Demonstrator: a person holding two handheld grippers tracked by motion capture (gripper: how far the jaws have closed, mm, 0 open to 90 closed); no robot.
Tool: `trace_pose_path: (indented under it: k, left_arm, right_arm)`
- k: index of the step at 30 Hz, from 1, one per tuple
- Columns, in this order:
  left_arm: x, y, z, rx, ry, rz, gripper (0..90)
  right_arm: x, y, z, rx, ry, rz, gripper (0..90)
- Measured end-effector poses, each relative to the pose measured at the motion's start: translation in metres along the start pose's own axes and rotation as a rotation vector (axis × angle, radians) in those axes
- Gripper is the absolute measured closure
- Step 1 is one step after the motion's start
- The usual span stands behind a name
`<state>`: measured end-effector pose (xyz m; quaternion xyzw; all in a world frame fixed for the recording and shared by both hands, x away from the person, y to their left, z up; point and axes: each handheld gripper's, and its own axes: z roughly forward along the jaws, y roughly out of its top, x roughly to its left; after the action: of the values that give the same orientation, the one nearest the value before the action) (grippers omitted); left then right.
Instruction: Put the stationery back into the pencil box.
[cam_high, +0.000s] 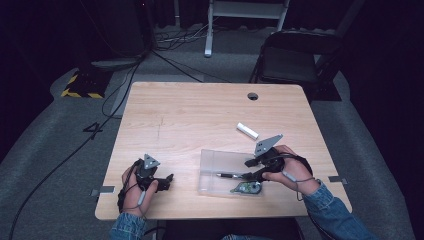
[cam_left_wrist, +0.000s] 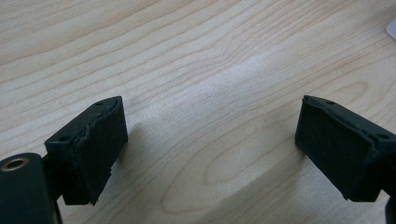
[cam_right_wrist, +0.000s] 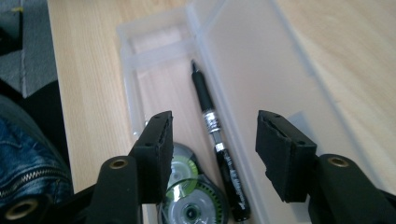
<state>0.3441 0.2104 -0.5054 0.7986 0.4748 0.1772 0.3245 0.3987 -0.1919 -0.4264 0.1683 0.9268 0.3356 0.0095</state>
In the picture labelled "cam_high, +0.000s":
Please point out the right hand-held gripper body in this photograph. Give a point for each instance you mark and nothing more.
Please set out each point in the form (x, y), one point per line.
(271, 161)

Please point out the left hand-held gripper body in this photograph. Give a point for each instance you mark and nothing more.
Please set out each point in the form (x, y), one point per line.
(146, 170)

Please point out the black pen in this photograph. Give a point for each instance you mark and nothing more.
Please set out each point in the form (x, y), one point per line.
(226, 175)

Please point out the clear plastic box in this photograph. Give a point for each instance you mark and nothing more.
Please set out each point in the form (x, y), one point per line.
(213, 163)

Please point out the person's right hand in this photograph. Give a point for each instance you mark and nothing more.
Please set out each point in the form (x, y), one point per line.
(296, 170)

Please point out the person's left hand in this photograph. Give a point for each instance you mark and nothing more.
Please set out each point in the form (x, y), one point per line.
(135, 196)

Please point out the green correction tape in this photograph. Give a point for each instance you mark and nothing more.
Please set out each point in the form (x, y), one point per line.
(246, 188)

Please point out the white tube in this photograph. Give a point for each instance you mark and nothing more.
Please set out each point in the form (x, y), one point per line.
(247, 130)

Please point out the grey tape strip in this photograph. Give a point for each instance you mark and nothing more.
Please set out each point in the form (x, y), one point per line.
(337, 180)
(104, 190)

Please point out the person's leg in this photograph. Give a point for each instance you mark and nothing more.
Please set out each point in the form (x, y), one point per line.
(241, 237)

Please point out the black folding chair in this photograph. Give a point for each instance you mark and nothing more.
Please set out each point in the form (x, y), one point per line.
(290, 63)

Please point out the black yellow striped ramp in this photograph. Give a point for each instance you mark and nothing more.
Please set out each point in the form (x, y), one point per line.
(85, 85)

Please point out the dark cabinet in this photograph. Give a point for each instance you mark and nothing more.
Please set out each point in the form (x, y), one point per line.
(116, 30)

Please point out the white metal stand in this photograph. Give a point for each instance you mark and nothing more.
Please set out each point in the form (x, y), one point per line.
(245, 10)

